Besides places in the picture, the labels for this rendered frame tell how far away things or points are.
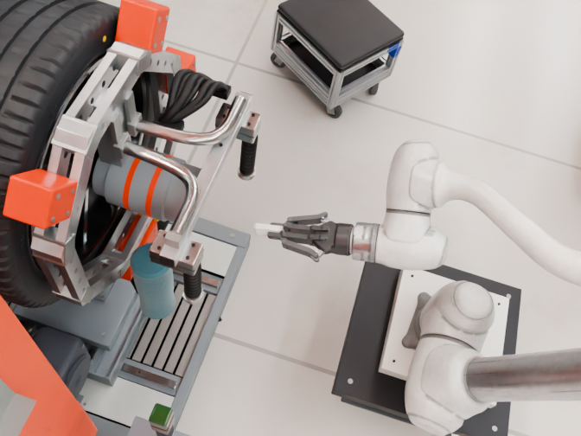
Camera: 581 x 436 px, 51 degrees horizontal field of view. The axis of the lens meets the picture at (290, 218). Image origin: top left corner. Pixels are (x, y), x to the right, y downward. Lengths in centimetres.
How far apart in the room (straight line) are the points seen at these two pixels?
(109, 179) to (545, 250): 89
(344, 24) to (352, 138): 46
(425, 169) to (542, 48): 203
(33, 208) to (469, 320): 104
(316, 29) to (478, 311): 133
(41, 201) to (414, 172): 76
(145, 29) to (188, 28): 167
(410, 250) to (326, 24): 133
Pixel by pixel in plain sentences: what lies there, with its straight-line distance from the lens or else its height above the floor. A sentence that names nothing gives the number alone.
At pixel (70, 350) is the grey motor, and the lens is 168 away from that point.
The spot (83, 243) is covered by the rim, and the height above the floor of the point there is 64.
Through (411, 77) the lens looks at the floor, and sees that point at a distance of 288.
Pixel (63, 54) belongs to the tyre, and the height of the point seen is 118.
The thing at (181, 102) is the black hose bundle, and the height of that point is 102.
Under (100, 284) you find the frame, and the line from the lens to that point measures 141.
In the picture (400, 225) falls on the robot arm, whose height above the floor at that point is 85.
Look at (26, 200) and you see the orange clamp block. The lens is 105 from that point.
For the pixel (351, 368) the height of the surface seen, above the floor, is 30.
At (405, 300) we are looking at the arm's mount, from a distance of 185.
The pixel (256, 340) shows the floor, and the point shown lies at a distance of 209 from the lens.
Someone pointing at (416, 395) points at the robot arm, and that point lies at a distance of 156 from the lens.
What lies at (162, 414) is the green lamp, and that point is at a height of 66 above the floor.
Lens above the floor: 197
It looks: 59 degrees down
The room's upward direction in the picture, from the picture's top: 14 degrees clockwise
